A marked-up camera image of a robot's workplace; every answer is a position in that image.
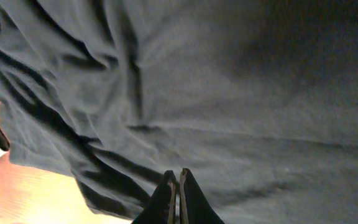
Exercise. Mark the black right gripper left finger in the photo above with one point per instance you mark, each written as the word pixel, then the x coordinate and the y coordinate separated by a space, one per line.
pixel 161 208

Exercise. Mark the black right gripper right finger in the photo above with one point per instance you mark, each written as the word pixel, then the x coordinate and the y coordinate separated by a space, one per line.
pixel 194 207

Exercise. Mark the black t-shirt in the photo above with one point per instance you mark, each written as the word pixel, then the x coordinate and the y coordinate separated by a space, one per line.
pixel 259 99

